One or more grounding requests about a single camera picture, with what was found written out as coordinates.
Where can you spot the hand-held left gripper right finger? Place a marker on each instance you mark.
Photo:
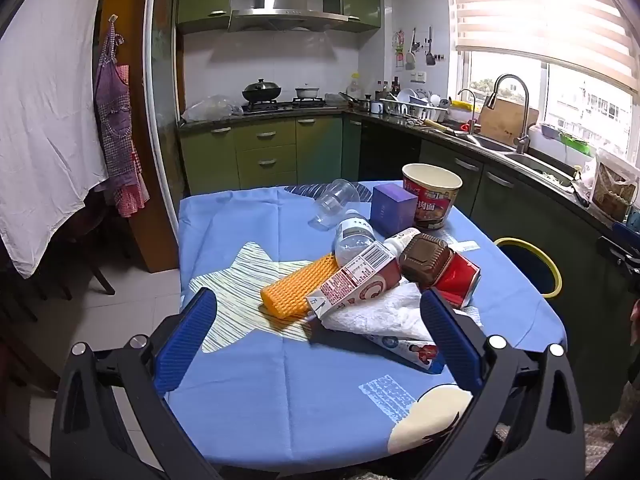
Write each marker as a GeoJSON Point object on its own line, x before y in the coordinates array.
{"type": "Point", "coordinates": [450, 345]}

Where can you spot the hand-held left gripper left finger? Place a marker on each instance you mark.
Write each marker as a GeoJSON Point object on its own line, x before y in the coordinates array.
{"type": "Point", "coordinates": [187, 342]}

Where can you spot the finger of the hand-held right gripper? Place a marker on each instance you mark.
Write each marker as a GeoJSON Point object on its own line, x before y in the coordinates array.
{"type": "Point", "coordinates": [622, 255]}

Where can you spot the blue cartoon printed wrapper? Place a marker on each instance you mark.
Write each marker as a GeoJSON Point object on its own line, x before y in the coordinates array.
{"type": "Point", "coordinates": [415, 352]}

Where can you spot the red snack box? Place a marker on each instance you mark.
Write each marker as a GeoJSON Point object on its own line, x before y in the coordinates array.
{"type": "Point", "coordinates": [460, 277]}

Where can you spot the yellow rimmed trash bin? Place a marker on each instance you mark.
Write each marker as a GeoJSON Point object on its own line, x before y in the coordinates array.
{"type": "Point", "coordinates": [553, 270]}

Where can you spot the white towel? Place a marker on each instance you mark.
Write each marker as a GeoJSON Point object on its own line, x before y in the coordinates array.
{"type": "Point", "coordinates": [380, 316]}

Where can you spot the brown plastic container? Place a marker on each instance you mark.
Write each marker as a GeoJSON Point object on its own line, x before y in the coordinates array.
{"type": "Point", "coordinates": [425, 260]}

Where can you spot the red and white drink carton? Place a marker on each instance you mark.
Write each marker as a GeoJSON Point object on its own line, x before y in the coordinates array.
{"type": "Point", "coordinates": [360, 275]}

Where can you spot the orange foam net sleeve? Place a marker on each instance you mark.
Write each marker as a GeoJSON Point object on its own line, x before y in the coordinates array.
{"type": "Point", "coordinates": [295, 287]}

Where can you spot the red instant noodle cup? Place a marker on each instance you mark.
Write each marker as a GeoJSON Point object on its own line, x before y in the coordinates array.
{"type": "Point", "coordinates": [435, 205]}

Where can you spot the clear plastic bottle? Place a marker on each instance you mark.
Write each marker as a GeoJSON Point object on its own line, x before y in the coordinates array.
{"type": "Point", "coordinates": [352, 240]}

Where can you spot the purple cardboard box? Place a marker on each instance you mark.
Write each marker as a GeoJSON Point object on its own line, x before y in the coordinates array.
{"type": "Point", "coordinates": [392, 210]}

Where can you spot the patterned paper bag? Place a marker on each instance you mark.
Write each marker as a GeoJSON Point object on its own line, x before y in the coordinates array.
{"type": "Point", "coordinates": [612, 185]}

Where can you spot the small white paper slip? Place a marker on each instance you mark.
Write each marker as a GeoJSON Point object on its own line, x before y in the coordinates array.
{"type": "Point", "coordinates": [465, 246]}

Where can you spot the blue printed tablecloth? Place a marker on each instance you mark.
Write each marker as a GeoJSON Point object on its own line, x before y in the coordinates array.
{"type": "Point", "coordinates": [300, 385]}

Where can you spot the green plastic tray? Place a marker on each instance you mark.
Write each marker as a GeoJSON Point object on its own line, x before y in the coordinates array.
{"type": "Point", "coordinates": [575, 142]}

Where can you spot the dark green side base cabinet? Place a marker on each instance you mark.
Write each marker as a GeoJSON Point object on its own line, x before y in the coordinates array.
{"type": "Point", "coordinates": [505, 205]}

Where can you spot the steel kitchen sink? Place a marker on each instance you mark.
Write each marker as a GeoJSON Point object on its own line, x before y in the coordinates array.
{"type": "Point", "coordinates": [500, 147]}

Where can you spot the tall steel faucet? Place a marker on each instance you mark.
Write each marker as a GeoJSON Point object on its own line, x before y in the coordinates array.
{"type": "Point", "coordinates": [522, 125]}

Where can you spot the wooden cutting board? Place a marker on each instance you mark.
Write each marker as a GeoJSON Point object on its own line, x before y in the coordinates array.
{"type": "Point", "coordinates": [505, 125]}

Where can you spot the clear plastic cup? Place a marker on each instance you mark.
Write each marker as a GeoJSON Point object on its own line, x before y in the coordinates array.
{"type": "Point", "coordinates": [332, 205]}

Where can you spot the green base cabinet with drawers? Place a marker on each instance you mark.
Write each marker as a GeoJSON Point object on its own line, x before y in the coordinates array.
{"type": "Point", "coordinates": [260, 155]}

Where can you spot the wooden rolling pin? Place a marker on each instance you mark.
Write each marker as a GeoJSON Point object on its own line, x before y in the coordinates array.
{"type": "Point", "coordinates": [439, 126]}

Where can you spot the purple checked apron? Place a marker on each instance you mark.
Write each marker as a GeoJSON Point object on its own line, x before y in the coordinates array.
{"type": "Point", "coordinates": [117, 125]}

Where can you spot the clear plastic bag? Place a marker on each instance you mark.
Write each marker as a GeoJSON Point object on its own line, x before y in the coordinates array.
{"type": "Point", "coordinates": [212, 108]}

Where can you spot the dish rack with dishes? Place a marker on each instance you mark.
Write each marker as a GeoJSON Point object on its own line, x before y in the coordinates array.
{"type": "Point", "coordinates": [415, 105]}

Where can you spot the white hanging cloth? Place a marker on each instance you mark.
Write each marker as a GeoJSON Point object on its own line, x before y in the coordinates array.
{"type": "Point", "coordinates": [45, 135]}

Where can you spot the gas stove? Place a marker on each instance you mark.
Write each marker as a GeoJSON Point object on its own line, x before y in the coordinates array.
{"type": "Point", "coordinates": [285, 105]}

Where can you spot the striped window blind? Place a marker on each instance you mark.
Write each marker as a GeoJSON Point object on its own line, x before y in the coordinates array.
{"type": "Point", "coordinates": [535, 10]}

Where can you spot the black wok with lid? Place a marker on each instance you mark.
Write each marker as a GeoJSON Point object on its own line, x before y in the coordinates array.
{"type": "Point", "coordinates": [261, 91]}

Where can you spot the cooking oil bottle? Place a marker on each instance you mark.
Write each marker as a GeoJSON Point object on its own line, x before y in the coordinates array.
{"type": "Point", "coordinates": [353, 86]}

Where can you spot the white cooking pot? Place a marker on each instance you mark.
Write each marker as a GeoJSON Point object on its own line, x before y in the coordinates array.
{"type": "Point", "coordinates": [307, 92]}

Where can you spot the hanging kitchen utensils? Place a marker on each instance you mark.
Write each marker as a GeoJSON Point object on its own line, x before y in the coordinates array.
{"type": "Point", "coordinates": [417, 50]}

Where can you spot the wooden door frame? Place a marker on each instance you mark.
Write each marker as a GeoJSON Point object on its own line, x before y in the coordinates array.
{"type": "Point", "coordinates": [150, 185]}

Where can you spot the white sliding door frame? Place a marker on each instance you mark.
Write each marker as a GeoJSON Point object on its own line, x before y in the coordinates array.
{"type": "Point", "coordinates": [152, 85]}

